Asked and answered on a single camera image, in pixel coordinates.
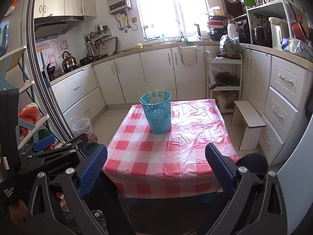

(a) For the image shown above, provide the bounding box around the white thermos jug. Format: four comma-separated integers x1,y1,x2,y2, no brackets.
227,20,239,39

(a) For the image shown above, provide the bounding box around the range hood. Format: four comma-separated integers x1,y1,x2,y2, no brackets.
34,15,84,41

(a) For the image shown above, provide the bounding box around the copper kettle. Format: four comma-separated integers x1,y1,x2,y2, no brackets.
62,51,77,71

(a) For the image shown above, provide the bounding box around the white electric water boiler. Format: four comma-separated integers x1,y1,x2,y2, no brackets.
268,17,290,49

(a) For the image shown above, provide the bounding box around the black wok on cart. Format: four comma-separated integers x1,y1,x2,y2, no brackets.
209,72,239,90

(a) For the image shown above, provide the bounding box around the pink checkered tablecloth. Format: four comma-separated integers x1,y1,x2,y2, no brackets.
103,99,239,198

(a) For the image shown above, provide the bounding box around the person's left hand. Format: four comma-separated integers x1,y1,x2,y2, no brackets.
8,200,28,234

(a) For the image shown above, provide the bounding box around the blue white storage rack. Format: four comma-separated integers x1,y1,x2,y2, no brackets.
0,20,51,152

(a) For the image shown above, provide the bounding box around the teal perforated plastic basket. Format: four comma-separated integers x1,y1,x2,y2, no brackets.
139,90,171,134

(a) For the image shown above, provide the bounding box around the white rolling shelf cart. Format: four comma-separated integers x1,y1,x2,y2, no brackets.
205,50,243,114

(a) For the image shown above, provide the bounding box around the green bag of vegetables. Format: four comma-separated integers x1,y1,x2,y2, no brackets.
219,34,242,56

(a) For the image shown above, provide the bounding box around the white wooden step stool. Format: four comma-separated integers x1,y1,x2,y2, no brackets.
231,101,266,151

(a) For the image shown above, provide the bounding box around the black frying pan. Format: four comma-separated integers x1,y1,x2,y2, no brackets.
80,56,98,66

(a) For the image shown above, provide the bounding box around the white floral trash bin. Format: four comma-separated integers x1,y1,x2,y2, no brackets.
71,117,98,144

